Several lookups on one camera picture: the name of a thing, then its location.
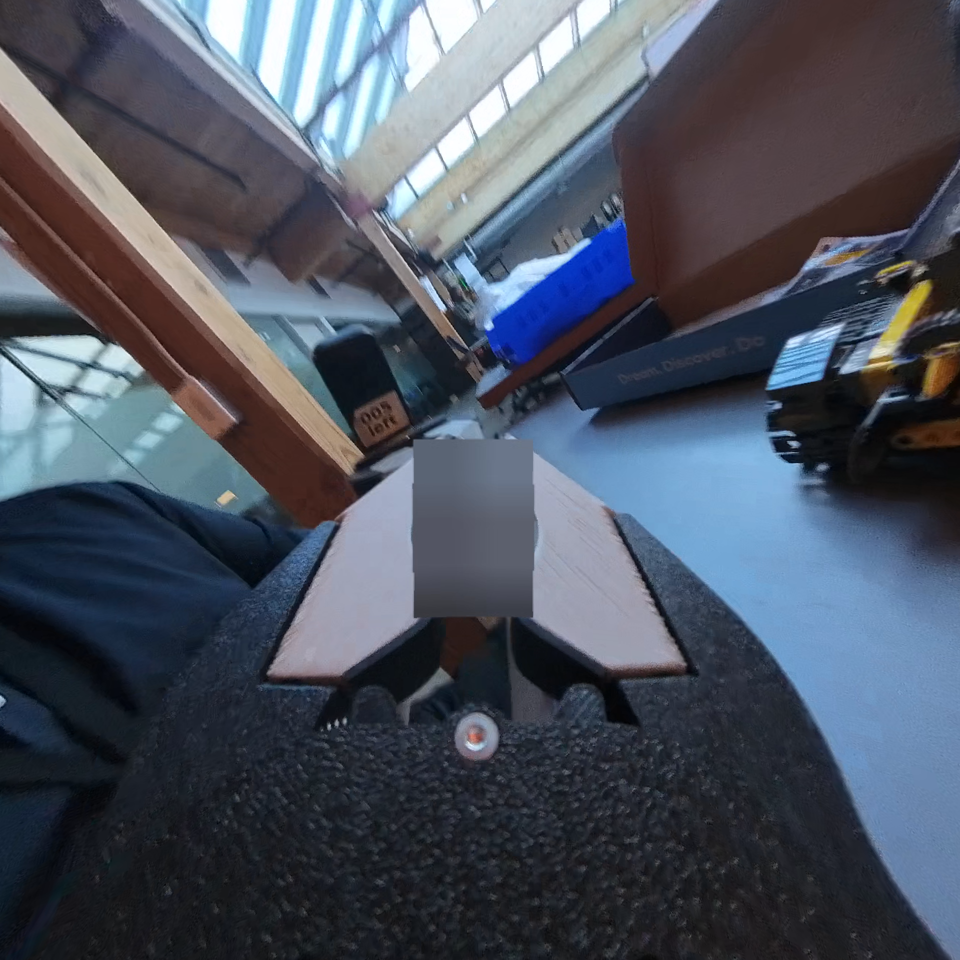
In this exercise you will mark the grey desk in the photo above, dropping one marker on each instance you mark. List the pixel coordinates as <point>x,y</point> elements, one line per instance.
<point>780,600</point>

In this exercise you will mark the white plastic bag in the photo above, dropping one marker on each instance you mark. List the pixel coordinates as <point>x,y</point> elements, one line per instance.
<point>525,278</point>

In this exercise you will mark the wooden post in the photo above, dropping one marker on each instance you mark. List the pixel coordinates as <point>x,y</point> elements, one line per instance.
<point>165,315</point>

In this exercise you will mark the yellow grey toy bulldozer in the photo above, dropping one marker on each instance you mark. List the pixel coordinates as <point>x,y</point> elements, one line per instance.
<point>878,375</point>

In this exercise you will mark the open cardboard box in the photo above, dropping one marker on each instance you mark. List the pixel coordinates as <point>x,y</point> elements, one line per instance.
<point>810,135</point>

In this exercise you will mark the person's dark blue jacket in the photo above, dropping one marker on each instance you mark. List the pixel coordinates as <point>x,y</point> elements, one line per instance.
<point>105,630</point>

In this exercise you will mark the navy box base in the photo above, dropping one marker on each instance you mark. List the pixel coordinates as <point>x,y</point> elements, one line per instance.
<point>705,360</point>

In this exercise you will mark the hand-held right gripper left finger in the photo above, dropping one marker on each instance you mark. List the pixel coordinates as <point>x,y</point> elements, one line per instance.
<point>360,585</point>

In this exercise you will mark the wooden table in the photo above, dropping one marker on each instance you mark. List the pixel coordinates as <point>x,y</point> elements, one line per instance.
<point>525,375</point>

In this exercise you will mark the blue plastic bin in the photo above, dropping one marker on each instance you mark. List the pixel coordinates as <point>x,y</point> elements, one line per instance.
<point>563,308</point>

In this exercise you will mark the printed booklet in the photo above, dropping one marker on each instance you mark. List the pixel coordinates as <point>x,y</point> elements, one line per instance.
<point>848,263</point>

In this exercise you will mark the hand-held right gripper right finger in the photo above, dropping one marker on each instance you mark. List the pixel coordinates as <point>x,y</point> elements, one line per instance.
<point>600,585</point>

